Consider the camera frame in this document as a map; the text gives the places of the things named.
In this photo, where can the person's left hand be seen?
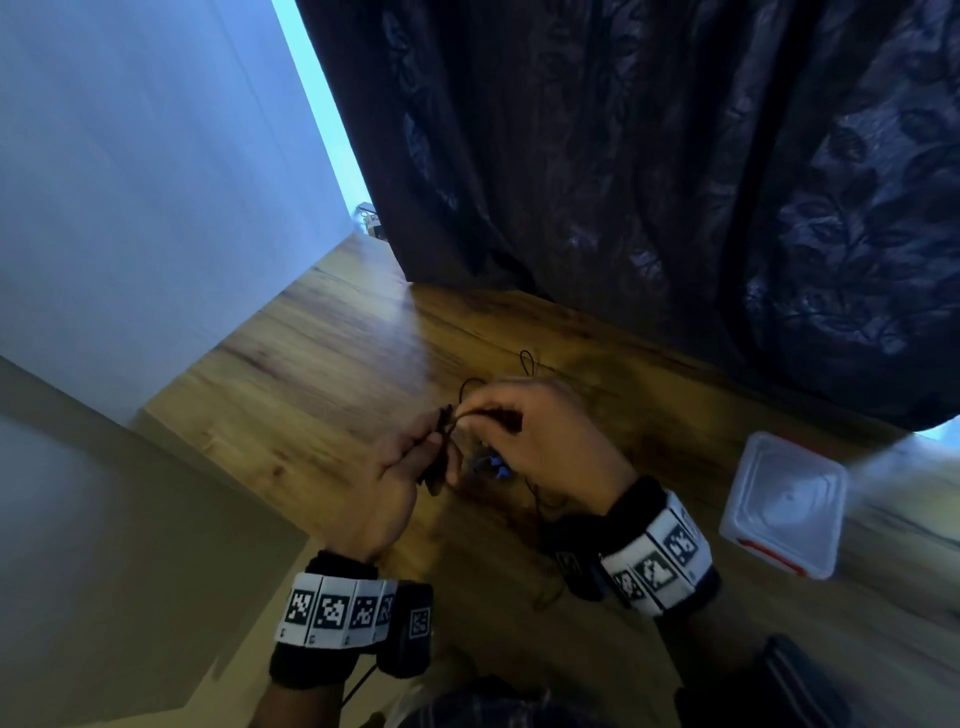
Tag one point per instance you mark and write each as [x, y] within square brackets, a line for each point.
[394, 495]

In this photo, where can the person's right hand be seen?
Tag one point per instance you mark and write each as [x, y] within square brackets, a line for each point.
[559, 442]

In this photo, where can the person's left forearm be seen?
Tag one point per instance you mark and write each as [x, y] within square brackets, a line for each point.
[296, 709]

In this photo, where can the person's right forearm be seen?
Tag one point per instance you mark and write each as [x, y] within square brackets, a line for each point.
[712, 652]

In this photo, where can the left wristband with marker tags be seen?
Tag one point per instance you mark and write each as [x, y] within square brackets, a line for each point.
[330, 611]

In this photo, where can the wristband with marker tags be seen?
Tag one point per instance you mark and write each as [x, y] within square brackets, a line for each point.
[330, 611]
[660, 559]

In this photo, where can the right wristband with marker tags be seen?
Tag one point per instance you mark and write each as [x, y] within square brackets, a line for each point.
[660, 559]

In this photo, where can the dark leaf-patterned curtain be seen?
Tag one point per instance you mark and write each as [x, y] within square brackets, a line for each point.
[660, 187]

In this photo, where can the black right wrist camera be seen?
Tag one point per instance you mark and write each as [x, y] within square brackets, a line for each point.
[574, 562]

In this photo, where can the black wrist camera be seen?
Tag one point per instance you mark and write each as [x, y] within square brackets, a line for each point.
[574, 562]
[409, 630]

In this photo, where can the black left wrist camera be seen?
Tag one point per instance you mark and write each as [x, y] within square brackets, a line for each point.
[409, 630]

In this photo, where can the white window frame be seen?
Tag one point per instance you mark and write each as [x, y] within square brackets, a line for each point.
[315, 90]

